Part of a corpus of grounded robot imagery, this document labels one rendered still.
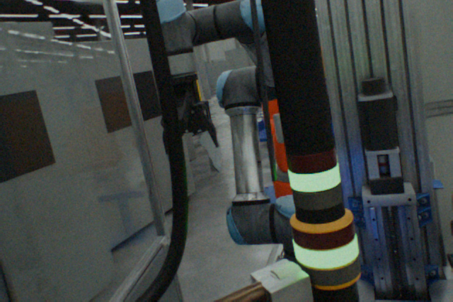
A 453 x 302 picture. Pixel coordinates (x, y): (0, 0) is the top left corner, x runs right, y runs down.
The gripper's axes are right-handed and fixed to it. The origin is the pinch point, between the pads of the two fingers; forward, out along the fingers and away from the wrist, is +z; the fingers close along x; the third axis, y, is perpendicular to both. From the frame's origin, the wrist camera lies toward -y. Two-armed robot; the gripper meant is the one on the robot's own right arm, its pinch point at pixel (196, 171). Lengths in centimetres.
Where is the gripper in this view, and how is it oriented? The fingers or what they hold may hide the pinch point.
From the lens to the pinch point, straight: 84.4
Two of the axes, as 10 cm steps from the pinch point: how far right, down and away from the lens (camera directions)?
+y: 1.8, -2.1, 9.6
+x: -9.7, 1.4, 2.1
